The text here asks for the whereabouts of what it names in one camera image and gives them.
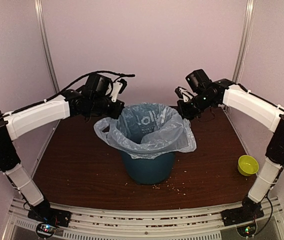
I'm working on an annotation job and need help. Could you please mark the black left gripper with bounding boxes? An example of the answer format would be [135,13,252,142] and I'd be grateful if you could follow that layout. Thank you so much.
[90,95,125,120]

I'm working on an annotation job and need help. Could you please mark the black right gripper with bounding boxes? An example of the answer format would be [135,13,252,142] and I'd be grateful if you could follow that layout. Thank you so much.
[174,91,216,120]

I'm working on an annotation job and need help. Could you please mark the translucent grey plastic bag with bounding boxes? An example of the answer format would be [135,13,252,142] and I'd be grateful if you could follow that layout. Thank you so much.
[93,102,197,160]

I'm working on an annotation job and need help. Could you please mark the teal plastic trash bin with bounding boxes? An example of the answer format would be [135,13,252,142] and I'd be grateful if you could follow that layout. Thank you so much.
[120,102,177,186]

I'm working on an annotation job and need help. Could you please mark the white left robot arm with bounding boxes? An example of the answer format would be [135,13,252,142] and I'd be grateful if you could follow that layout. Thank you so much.
[0,89,125,222]

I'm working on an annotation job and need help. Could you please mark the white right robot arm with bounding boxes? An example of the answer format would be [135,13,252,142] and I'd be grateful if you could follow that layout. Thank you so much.
[175,78,284,221]

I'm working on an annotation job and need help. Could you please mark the yellow plastic bowl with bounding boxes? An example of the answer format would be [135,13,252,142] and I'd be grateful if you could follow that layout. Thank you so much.
[237,155,259,177]

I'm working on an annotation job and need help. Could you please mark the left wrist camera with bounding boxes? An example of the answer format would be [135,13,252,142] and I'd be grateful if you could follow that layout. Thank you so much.
[84,73,129,103]

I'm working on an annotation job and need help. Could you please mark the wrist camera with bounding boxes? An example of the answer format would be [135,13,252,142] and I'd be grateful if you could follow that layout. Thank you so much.
[174,69,212,102]
[84,73,129,103]

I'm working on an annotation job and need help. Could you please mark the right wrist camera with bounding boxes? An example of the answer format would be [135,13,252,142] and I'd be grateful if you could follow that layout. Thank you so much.
[174,69,212,102]

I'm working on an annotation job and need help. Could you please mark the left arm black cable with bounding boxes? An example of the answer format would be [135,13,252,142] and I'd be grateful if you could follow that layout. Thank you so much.
[0,70,136,172]

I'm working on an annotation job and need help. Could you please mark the right aluminium corner post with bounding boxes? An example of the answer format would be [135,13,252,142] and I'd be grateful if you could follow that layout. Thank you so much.
[232,0,256,83]

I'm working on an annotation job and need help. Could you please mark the aluminium corner post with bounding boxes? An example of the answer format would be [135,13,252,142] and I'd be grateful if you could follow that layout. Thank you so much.
[232,0,256,83]
[34,0,60,93]

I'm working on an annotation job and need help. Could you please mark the left aluminium corner post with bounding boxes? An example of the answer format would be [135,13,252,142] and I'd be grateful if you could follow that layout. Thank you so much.
[34,0,60,93]

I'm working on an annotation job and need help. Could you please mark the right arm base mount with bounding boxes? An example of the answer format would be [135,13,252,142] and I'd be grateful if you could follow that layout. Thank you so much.
[220,192,274,239]

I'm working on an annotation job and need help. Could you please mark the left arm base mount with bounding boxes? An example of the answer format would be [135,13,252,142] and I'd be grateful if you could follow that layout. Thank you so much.
[23,198,72,240]

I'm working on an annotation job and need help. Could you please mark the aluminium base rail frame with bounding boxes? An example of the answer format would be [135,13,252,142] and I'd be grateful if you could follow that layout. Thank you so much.
[0,197,284,240]

